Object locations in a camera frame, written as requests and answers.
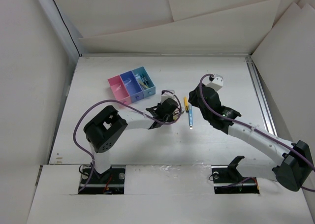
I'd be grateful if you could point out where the light blue container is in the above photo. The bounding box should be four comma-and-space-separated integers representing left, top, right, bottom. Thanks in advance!
132, 66, 156, 98

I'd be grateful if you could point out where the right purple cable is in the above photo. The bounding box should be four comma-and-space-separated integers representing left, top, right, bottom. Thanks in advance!
198, 73, 315, 192

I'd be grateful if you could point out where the pink container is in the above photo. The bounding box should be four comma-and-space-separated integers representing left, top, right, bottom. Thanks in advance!
108, 75, 131, 105

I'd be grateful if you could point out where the dark blue container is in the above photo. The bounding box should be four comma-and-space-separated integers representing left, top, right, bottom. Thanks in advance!
120, 71, 144, 103

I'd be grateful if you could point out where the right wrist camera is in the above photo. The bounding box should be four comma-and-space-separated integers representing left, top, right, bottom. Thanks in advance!
207, 74, 223, 92

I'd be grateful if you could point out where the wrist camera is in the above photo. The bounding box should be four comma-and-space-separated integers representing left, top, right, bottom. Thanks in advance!
207, 74, 223, 92
160, 90, 175, 103

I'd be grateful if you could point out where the aluminium post left corner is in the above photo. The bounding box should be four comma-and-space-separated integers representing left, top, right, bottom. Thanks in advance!
38, 0, 86, 64

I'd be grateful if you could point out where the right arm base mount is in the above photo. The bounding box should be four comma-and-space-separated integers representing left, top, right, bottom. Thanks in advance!
208, 156, 260, 194

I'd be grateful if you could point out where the yellow utility knife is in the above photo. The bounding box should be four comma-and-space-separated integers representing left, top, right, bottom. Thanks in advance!
184, 96, 189, 111

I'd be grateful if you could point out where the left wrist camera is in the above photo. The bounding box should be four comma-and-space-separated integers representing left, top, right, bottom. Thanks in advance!
160, 90, 175, 103

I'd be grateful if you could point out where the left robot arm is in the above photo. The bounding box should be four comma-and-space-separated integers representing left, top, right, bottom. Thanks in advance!
83, 97, 181, 183

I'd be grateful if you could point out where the aluminium rail right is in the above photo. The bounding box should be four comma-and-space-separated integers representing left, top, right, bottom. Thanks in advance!
245, 57, 278, 136

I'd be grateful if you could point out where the light blue cutter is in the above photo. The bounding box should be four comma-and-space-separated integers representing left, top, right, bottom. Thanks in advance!
188, 104, 193, 129

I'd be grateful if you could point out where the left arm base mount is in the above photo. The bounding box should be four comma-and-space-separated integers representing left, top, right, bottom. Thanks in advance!
78, 165, 126, 195

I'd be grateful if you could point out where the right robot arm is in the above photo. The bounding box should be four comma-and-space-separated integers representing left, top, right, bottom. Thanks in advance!
188, 84, 314, 193

